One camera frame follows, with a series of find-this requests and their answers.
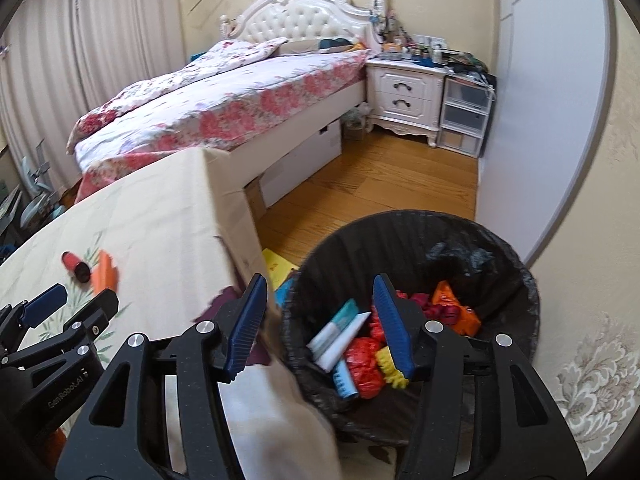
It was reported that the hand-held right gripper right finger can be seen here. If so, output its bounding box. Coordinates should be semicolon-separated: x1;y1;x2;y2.
372;273;587;480

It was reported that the white tufted bed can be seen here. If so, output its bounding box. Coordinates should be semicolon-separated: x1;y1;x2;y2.
67;0;383;211

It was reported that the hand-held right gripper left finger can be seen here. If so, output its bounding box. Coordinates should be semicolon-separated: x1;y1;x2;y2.
56;273;269;480

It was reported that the clutter of small bottles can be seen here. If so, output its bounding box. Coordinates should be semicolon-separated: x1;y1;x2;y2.
370;0;488;78

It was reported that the white nightstand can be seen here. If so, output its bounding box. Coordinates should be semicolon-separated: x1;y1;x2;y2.
364;55;447;148

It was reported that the red foam net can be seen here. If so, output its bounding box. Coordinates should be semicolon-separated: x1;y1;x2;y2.
345;337;387;400

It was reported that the dark red wrapper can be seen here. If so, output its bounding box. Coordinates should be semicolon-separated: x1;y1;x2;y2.
395;290;463;333

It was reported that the small red black bottle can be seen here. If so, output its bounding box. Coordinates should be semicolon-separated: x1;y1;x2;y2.
61;251;92;283

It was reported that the yellow foam net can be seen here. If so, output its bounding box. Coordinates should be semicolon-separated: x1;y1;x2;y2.
375;347;411;389

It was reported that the black lined trash bin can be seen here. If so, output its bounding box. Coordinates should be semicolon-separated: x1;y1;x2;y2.
280;210;543;446

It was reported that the orange snack bag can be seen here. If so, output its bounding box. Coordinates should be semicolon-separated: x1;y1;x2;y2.
432;280;482;337

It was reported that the yellow paper sheet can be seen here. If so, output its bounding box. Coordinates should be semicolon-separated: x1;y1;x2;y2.
262;247;301;291

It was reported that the pink floral quilt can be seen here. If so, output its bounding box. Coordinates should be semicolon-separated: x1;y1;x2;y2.
67;37;288;153

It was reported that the grey study chair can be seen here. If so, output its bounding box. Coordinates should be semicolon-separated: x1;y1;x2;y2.
15;142;68;218

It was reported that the light blue foam strip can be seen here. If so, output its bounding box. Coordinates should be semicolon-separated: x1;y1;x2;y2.
332;360;359;401

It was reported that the clear plastic drawer unit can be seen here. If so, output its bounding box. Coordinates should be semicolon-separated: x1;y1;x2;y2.
439;77;495;157

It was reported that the white storage box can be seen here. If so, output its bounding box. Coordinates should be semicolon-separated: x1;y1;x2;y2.
260;120;344;209

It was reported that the beige curtain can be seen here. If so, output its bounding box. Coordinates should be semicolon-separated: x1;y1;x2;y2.
0;0;186;201

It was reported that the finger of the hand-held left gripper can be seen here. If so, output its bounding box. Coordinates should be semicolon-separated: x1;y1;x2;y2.
5;287;120;368
0;283;69;356

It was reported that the white long paper box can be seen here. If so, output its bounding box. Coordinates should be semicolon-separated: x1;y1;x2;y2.
306;299;373;373

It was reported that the white wardrobe door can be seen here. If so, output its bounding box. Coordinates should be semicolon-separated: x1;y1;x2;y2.
475;0;617;267

